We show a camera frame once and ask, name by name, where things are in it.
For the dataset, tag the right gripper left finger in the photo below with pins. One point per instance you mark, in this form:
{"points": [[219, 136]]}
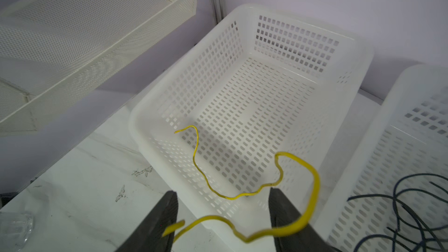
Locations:
{"points": [[148, 236]]}

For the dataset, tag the middle white plastic basket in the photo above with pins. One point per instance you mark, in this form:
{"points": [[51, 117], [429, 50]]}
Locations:
{"points": [[393, 194]]}

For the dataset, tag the white plastic basket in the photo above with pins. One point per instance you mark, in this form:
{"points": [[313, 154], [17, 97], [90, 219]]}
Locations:
{"points": [[393, 194], [260, 82]]}

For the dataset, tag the clear plastic cup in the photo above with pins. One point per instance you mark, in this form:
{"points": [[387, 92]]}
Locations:
{"points": [[16, 229]]}

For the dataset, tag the left white plastic basket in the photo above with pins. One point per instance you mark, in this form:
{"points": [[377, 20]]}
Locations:
{"points": [[260, 82]]}

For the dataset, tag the white mesh two-tier shelf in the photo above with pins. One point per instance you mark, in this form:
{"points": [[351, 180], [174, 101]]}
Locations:
{"points": [[55, 52]]}

